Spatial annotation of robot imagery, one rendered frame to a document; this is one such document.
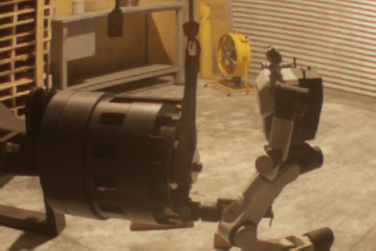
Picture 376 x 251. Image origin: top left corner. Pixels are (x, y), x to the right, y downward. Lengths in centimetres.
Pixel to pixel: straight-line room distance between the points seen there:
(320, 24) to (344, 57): 55
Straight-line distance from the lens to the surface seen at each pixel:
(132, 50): 882
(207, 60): 891
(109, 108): 259
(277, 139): 253
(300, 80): 268
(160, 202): 254
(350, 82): 800
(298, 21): 832
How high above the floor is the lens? 169
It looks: 14 degrees down
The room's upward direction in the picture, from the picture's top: 1 degrees counter-clockwise
